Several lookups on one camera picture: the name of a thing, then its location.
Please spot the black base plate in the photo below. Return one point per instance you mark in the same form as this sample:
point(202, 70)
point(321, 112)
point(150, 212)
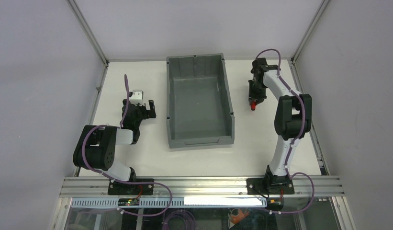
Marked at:
point(129, 188)
point(256, 187)

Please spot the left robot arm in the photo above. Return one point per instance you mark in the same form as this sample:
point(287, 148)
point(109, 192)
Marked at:
point(96, 146)

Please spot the red handled screwdriver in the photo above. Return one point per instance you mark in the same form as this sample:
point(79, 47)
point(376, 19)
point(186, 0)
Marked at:
point(252, 105)

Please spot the orange object under table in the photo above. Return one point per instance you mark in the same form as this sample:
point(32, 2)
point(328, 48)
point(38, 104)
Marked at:
point(237, 214)

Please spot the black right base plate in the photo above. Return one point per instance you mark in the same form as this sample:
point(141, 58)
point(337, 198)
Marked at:
point(256, 187)

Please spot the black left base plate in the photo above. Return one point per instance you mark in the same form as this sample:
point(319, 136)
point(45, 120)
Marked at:
point(129, 188)

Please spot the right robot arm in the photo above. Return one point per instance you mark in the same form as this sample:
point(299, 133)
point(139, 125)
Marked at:
point(292, 120)

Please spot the white slotted cable duct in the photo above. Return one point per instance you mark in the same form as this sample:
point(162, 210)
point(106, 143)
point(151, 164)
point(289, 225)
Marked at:
point(179, 202)

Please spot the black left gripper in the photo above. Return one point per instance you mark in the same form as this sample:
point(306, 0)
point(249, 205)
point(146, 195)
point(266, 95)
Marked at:
point(142, 110)

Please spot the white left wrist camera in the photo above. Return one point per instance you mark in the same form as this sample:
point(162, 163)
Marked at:
point(136, 97)

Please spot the aluminium front rail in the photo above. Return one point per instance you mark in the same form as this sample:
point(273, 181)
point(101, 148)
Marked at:
point(81, 187)

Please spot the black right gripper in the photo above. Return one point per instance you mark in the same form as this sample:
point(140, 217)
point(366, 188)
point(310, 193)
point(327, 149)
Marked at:
point(256, 94)

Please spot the grey plastic bin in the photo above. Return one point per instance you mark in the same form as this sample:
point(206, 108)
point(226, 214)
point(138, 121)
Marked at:
point(199, 107)

